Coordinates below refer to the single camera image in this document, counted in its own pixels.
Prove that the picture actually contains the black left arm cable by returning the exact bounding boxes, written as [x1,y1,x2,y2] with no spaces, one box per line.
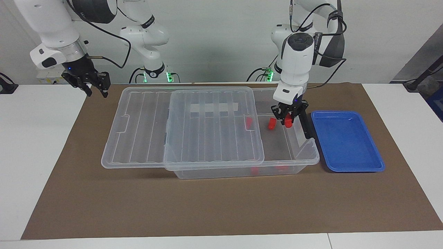
[289,0,347,90]

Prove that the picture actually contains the blue plastic tray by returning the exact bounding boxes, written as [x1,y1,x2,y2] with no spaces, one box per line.
[310,110,386,173]

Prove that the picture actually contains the black table clamp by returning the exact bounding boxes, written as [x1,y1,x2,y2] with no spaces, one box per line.
[0,72,18,94]

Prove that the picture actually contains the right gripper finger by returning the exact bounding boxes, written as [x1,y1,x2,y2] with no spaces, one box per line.
[62,72,93,97]
[94,72,111,99]

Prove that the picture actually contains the black stand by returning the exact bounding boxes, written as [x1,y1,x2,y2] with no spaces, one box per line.
[403,55,443,92]

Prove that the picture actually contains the brown table mat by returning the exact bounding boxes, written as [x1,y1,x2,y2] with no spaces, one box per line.
[21,82,443,240]

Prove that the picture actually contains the white wall socket box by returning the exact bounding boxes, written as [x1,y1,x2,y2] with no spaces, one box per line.
[36,67,71,84]

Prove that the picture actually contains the clear plastic storage box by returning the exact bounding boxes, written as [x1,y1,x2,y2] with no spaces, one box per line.
[165,87,320,179]

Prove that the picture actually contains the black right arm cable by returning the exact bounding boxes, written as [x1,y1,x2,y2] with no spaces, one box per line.
[66,0,133,70]

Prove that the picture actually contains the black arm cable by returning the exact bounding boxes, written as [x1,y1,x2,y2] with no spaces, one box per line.
[289,0,347,90]
[66,0,133,70]

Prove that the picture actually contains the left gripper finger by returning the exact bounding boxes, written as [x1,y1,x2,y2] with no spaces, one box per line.
[291,100,309,123]
[271,104,285,126]

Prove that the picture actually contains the clear ribbed plastic lid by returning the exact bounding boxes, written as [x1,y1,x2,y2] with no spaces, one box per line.
[101,86,265,171]

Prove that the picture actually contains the black box latch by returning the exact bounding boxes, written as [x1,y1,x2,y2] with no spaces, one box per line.
[298,104,315,139]

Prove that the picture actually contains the blue crate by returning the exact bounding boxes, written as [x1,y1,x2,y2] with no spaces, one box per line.
[425,86,443,122]

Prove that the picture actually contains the white tape strip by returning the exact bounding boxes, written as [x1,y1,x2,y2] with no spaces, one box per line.
[190,103,239,113]

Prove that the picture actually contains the black base cables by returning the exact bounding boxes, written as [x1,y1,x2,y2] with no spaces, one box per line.
[129,67,146,83]
[246,52,279,82]

